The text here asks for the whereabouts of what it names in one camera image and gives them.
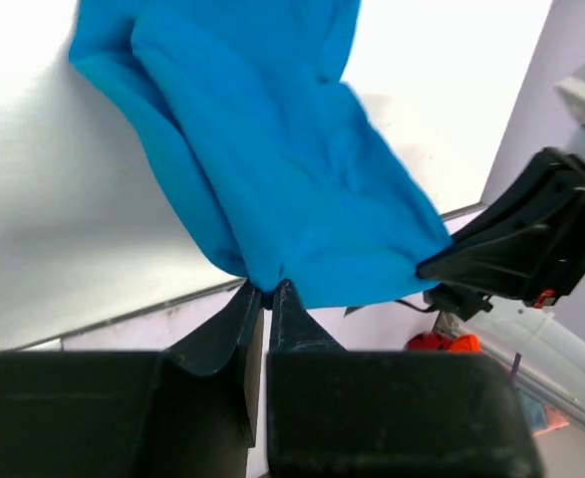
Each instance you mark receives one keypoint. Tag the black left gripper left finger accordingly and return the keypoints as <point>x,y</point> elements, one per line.
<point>187,411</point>

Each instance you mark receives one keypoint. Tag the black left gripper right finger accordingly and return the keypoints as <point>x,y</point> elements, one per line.
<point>335,413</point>

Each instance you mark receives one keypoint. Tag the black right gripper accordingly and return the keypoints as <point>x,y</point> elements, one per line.
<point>581,239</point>

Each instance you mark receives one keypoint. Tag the blue t shirt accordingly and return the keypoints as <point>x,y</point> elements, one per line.
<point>267,158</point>

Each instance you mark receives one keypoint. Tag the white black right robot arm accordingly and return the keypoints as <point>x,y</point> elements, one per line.
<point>507,268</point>

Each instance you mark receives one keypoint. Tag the orange object in background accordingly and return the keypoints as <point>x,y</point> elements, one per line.
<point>435,342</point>

